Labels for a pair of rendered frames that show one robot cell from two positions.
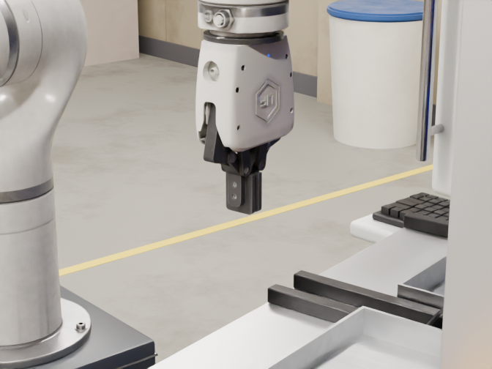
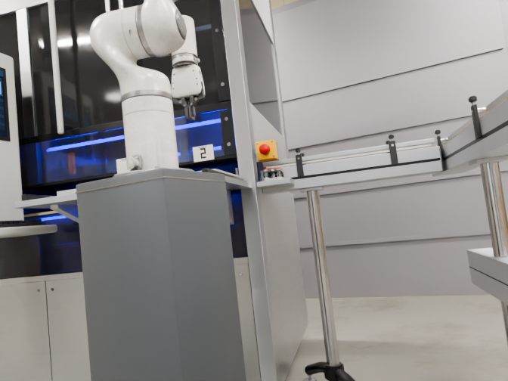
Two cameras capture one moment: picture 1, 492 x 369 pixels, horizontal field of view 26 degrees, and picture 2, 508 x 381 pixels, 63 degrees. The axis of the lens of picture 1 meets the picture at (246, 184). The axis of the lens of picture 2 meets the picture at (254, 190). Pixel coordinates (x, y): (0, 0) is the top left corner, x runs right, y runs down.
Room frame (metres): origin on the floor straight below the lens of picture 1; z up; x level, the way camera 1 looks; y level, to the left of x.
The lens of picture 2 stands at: (1.36, 1.27, 0.73)
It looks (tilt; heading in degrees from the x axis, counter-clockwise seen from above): 4 degrees up; 246
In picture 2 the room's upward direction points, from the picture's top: 6 degrees counter-clockwise
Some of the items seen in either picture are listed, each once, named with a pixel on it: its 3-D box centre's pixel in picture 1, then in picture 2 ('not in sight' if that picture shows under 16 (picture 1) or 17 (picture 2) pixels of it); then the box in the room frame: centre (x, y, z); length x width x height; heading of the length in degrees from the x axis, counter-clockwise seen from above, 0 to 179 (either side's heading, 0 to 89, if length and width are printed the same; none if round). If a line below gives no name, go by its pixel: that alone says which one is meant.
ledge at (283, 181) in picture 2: not in sight; (277, 183); (0.61, -0.16, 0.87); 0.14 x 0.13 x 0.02; 52
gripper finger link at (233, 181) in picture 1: (233, 181); (194, 108); (0.97, 0.01, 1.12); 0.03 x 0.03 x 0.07; 52
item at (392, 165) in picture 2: not in sight; (345, 164); (0.34, -0.07, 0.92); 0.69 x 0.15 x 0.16; 142
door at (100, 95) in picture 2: not in sight; (78, 61); (1.28, -0.60, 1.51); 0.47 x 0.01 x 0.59; 142
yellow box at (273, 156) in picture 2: not in sight; (267, 151); (0.65, -0.13, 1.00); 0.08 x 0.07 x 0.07; 52
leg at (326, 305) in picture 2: not in sight; (323, 282); (0.45, -0.16, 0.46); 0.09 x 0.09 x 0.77; 52
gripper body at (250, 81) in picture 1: (243, 82); (187, 81); (0.98, 0.00, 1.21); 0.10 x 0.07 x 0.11; 142
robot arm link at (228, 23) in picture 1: (241, 16); (185, 62); (0.98, 0.00, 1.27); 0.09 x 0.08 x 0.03; 142
